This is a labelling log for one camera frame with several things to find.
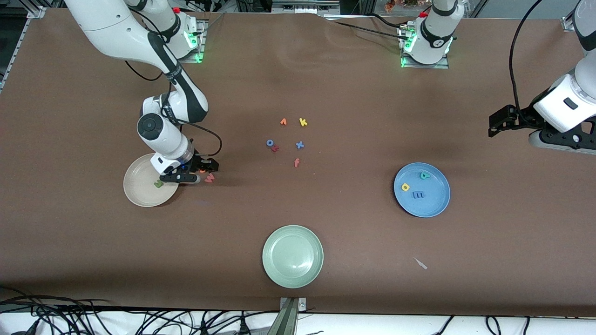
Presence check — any black cable tangle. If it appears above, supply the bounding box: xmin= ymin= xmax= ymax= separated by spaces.
xmin=0 ymin=286 xmax=280 ymax=335

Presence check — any brown table cover sheet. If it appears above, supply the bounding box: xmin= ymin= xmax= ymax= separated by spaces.
xmin=0 ymin=7 xmax=596 ymax=318

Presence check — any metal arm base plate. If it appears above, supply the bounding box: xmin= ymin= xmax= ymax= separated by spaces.
xmin=400 ymin=24 xmax=450 ymax=69
xmin=177 ymin=19 xmax=208 ymax=64

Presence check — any blue round plate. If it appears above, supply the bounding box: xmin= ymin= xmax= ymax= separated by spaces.
xmin=393 ymin=162 xmax=451 ymax=218

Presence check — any pale green round plate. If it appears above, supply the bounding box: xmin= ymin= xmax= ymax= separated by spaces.
xmin=262 ymin=225 xmax=325 ymax=289

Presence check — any aluminium camera post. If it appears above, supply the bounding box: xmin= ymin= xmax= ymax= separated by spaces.
xmin=278 ymin=297 xmax=308 ymax=335

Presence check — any beige round plate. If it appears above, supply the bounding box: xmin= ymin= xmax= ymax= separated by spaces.
xmin=123 ymin=153 xmax=181 ymax=208

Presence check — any silver metal box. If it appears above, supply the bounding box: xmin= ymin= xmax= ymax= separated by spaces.
xmin=271 ymin=0 xmax=341 ymax=14

